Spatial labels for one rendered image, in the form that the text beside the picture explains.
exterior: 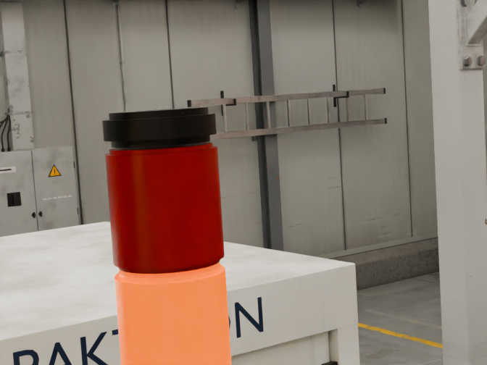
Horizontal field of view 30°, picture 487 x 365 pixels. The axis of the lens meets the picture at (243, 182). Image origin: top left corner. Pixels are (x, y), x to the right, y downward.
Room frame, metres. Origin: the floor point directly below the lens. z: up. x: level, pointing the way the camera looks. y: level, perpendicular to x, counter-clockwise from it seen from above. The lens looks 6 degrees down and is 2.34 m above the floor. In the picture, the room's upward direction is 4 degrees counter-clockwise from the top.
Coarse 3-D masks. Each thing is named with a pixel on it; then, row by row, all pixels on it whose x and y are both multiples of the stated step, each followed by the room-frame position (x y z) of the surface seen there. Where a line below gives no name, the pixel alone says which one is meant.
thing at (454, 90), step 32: (448, 0) 2.85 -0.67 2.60; (448, 32) 2.85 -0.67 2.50; (448, 64) 2.86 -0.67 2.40; (448, 96) 2.86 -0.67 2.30; (480, 96) 2.88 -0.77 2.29; (448, 128) 2.87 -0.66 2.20; (480, 128) 2.88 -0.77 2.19; (448, 160) 2.87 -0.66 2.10; (480, 160) 2.87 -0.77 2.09; (448, 192) 2.87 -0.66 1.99; (480, 192) 2.87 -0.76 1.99; (448, 224) 2.88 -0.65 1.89; (480, 224) 2.87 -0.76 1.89; (448, 256) 2.88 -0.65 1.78; (480, 256) 2.86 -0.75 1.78; (448, 288) 2.89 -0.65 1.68; (480, 288) 2.86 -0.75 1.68; (448, 320) 2.89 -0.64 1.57; (480, 320) 2.86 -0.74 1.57; (448, 352) 2.90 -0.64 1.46; (480, 352) 2.85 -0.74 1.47
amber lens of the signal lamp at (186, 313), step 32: (128, 288) 0.38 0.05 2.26; (160, 288) 0.37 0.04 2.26; (192, 288) 0.38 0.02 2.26; (224, 288) 0.39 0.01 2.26; (128, 320) 0.38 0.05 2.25; (160, 320) 0.37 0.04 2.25; (192, 320) 0.38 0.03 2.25; (224, 320) 0.39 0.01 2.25; (128, 352) 0.38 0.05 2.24; (160, 352) 0.37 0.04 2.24; (192, 352) 0.38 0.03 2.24; (224, 352) 0.39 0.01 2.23
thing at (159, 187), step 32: (128, 160) 0.38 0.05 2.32; (160, 160) 0.37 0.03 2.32; (192, 160) 0.38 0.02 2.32; (128, 192) 0.38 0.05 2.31; (160, 192) 0.37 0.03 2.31; (192, 192) 0.38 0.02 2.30; (128, 224) 0.38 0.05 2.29; (160, 224) 0.37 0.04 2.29; (192, 224) 0.38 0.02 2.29; (128, 256) 0.38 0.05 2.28; (160, 256) 0.37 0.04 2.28; (192, 256) 0.38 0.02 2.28
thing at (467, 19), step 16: (464, 0) 2.81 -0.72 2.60; (480, 0) 2.78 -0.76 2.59; (464, 16) 2.83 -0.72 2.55; (480, 16) 2.78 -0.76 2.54; (464, 32) 2.83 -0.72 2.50; (480, 32) 2.82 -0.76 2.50; (464, 48) 2.83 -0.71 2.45; (480, 48) 2.87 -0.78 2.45; (464, 64) 2.82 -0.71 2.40; (480, 64) 2.86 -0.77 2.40
